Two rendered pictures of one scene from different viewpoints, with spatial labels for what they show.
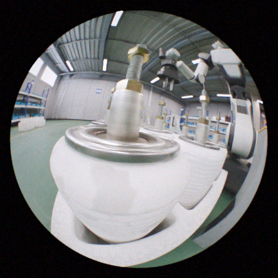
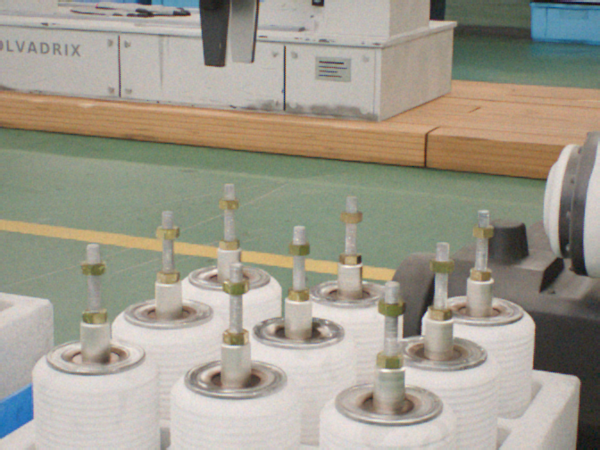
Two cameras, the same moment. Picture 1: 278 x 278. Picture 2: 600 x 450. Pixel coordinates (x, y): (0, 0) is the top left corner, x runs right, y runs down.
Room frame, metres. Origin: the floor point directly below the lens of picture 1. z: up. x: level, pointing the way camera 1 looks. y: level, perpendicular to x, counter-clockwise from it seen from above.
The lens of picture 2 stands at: (-0.56, 0.65, 0.60)
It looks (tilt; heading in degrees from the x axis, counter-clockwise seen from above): 14 degrees down; 318
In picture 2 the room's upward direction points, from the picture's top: 1 degrees clockwise
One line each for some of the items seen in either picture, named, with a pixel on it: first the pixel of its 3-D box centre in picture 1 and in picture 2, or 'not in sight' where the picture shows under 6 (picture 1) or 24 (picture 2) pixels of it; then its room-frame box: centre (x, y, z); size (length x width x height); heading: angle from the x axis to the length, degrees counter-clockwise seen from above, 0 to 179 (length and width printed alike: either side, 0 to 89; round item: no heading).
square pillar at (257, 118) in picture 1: (257, 125); not in sight; (0.92, -6.71, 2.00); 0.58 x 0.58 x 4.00; 25
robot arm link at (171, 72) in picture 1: (169, 70); not in sight; (0.37, -0.10, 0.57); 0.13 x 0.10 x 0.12; 100
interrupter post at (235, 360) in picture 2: (110, 118); (236, 363); (0.16, 0.06, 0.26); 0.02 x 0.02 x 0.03
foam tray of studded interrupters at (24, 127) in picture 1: (26, 125); not in sight; (0.36, 2.40, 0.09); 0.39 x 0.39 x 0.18; 32
